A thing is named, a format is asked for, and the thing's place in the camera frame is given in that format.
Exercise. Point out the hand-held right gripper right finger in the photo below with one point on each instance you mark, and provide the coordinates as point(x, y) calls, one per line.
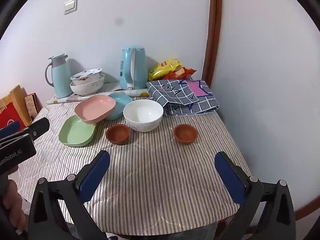
point(230, 177)

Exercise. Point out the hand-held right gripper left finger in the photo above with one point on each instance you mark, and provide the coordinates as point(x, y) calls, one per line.
point(96, 175)

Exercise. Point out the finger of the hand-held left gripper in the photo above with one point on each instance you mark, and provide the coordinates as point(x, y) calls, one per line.
point(38, 128)
point(10, 128)

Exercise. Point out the green plate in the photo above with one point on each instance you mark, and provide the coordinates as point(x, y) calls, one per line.
point(76, 132)

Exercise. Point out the small brown bowl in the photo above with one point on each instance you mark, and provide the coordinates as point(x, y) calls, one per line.
point(117, 135)
point(185, 133)

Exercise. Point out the pink plate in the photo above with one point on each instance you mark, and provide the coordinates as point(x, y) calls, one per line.
point(93, 108)

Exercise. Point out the blue plate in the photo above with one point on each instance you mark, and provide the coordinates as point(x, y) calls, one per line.
point(122, 102)

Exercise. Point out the person's left hand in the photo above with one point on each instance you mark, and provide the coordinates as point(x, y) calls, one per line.
point(12, 202)

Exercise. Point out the brown framed picture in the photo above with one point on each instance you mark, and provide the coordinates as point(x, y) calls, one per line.
point(32, 106)

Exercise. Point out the brown paper bag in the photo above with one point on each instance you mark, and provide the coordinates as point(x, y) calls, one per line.
point(16, 97)

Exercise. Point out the rolled fruit print mat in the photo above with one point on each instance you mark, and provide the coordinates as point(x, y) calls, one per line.
point(75, 99)

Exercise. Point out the light blue thermos jug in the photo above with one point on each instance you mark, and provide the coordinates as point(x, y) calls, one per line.
point(61, 80)

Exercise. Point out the striped tablecloth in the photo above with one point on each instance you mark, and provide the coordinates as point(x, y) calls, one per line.
point(155, 170)

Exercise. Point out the white bowl with swirl print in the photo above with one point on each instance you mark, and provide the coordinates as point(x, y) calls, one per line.
point(87, 88)

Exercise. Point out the white bowl with red print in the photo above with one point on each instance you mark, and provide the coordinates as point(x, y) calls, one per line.
point(86, 78)

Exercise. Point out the plain white bowl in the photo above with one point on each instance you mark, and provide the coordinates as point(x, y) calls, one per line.
point(142, 115)

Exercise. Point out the grey checkered cloth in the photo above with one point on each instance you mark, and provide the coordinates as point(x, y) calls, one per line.
point(175, 97)

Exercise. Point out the light blue electric kettle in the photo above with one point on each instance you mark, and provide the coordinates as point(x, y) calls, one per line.
point(135, 72)

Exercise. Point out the red chip bag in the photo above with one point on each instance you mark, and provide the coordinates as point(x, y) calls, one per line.
point(183, 73)

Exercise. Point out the yellow chip bag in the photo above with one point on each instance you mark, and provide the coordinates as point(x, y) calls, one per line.
point(163, 68)

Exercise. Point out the white wall light switch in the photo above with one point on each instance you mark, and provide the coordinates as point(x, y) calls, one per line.
point(71, 6)

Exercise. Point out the brown wooden door frame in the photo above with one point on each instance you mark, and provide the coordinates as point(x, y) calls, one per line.
point(212, 30)

